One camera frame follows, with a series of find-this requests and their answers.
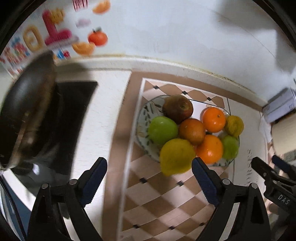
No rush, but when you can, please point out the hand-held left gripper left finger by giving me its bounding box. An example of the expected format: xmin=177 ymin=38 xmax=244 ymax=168
xmin=27 ymin=157 xmax=108 ymax=241

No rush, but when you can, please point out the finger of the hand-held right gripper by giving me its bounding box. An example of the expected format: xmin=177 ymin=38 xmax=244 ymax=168
xmin=252 ymin=157 xmax=281 ymax=183
xmin=272 ymin=155 xmax=296 ymax=179

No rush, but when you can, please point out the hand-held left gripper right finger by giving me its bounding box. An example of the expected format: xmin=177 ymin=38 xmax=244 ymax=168
xmin=191 ymin=157 xmax=271 ymax=241

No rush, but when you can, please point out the orange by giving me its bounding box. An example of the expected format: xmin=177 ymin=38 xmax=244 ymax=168
xmin=196 ymin=134 xmax=224 ymax=164
xmin=202 ymin=107 xmax=226 ymax=133

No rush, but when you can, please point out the large yellow lemon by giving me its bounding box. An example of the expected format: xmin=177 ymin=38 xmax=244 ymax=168
xmin=159 ymin=138 xmax=196 ymax=176

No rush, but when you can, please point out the green apple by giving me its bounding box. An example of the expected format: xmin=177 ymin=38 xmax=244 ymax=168
xmin=148 ymin=116 xmax=179 ymax=146
xmin=221 ymin=135 xmax=239 ymax=160

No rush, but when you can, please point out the brown round fruit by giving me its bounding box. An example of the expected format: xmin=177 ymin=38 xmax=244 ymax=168
xmin=179 ymin=118 xmax=206 ymax=146

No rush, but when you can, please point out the small bumpy yellow citrus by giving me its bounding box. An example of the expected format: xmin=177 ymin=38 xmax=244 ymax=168
xmin=224 ymin=115 xmax=244 ymax=137

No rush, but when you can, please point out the dark red apple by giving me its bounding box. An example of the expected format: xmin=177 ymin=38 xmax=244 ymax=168
xmin=162 ymin=95 xmax=194 ymax=125

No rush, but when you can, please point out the floral ceramic plate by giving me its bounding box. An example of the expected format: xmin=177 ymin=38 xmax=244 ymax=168
xmin=135 ymin=95 xmax=240 ymax=167

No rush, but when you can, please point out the cream utensil holder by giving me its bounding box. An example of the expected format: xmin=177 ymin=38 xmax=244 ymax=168
xmin=270 ymin=118 xmax=296 ymax=158

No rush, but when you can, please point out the white folded paper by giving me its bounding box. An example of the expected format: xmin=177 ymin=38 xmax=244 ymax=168
xmin=259 ymin=116 xmax=274 ymax=145

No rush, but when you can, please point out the checkered table mat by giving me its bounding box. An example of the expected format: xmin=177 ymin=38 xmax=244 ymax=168
xmin=116 ymin=71 xmax=271 ymax=241

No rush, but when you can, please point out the silver spray can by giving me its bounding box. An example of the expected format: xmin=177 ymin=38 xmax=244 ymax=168
xmin=262 ymin=87 xmax=296 ymax=123

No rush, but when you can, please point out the black gas stove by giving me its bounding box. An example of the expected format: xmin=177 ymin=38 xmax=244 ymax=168
xmin=11 ymin=80 xmax=99 ymax=186

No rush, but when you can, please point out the black wok with metal handle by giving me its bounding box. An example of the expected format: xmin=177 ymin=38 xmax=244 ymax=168
xmin=0 ymin=50 xmax=58 ymax=171

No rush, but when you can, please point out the colourful festive wall sticker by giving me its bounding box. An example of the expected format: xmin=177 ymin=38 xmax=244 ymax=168
xmin=0 ymin=0 xmax=111 ymax=77

